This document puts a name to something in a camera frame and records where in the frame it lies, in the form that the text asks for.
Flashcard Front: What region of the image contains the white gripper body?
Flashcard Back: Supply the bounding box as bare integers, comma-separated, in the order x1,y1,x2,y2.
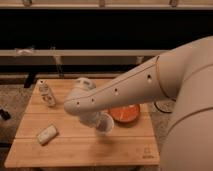
79,112,100,127

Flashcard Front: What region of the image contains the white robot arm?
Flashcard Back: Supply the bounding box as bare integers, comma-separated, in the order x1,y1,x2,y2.
64,36,213,171

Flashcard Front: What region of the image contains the orange plate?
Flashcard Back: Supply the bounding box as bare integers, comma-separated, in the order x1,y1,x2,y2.
108,104,140,123

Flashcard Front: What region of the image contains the wooden table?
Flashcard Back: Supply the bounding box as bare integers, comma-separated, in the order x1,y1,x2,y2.
5,79,159,168

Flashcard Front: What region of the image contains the black object on floor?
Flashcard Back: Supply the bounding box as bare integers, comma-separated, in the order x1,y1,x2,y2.
0,109,11,120

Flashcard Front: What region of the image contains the grey shelf rail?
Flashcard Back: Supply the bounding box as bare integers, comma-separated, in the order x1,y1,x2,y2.
0,49,165,66

